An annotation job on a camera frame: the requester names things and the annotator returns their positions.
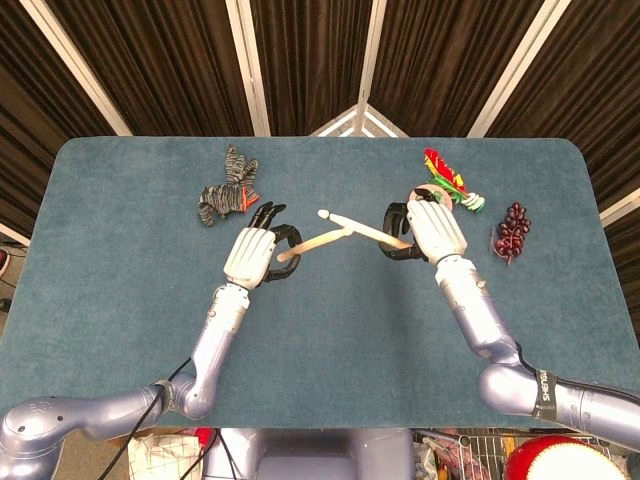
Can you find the left lavender robot arm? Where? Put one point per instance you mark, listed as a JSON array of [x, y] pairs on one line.
[[210, 350]]

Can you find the right lavender robot arm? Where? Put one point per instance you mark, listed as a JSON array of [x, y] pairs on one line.
[[480, 310]]

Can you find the white grid pattern bag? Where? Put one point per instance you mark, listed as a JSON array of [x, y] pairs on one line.
[[160, 460]]

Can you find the pale wooden drumstick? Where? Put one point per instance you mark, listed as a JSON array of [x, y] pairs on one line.
[[310, 245], [370, 231]]

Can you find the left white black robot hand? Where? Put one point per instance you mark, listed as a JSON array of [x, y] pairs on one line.
[[250, 255]]

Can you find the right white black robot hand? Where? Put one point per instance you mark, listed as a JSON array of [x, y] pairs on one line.
[[437, 230]]

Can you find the blue felt table cover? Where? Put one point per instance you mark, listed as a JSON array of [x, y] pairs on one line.
[[320, 325]]

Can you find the red feather shuttlecock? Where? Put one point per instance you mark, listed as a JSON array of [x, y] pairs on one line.
[[440, 162]]

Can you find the grey striped knit glove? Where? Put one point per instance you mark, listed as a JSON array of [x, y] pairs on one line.
[[225, 197]]

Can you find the red and white ball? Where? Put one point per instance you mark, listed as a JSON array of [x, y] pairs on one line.
[[550, 460]]

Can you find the lavender robot torso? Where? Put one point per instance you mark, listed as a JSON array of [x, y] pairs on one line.
[[310, 455]]

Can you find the brown curtain screen panel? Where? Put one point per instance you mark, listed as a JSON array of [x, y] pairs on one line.
[[165, 65], [440, 65], [45, 125], [590, 100], [315, 60]]

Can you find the purple plastic grape bunch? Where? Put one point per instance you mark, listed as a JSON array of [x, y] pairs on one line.
[[512, 232]]

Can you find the red tape roll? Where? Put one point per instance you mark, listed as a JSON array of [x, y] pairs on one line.
[[425, 187]]

